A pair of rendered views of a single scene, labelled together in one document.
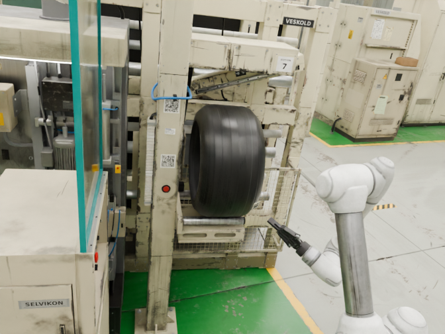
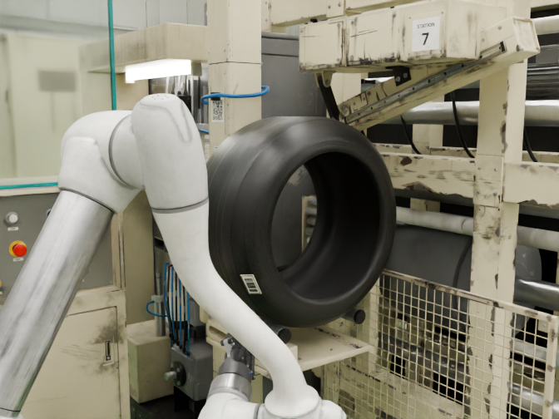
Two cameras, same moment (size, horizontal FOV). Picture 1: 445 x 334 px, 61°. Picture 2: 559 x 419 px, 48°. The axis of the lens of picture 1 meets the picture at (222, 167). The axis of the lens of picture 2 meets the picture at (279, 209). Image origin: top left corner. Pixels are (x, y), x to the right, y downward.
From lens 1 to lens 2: 2.09 m
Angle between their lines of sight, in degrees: 66
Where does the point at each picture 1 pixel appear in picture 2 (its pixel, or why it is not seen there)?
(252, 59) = (374, 37)
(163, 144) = not seen: hidden behind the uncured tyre
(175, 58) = (217, 40)
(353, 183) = (76, 130)
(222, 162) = not seen: hidden behind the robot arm
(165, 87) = (211, 84)
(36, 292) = not seen: outside the picture
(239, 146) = (230, 159)
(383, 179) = (127, 133)
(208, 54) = (319, 44)
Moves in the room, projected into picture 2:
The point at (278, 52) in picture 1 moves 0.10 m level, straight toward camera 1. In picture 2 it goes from (413, 12) to (378, 11)
